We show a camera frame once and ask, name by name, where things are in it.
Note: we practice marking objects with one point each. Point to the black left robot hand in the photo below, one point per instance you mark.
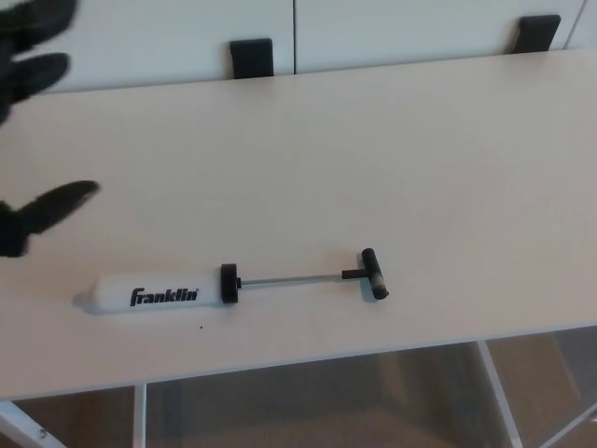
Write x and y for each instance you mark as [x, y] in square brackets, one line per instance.
[32, 74]

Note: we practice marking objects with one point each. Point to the white cabinet row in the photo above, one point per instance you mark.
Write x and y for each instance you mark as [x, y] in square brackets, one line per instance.
[373, 32]

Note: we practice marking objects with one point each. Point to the white Franklin air pump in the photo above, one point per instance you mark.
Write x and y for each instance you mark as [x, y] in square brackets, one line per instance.
[158, 294]

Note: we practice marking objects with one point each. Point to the white metal frame bar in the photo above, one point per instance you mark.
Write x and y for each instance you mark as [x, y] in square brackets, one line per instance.
[573, 429]
[28, 424]

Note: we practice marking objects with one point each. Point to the black desk clamp bracket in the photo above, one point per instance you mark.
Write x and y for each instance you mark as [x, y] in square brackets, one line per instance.
[251, 58]
[538, 33]

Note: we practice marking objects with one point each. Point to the white desk leg frame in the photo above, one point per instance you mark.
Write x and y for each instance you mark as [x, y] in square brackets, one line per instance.
[501, 401]
[140, 415]

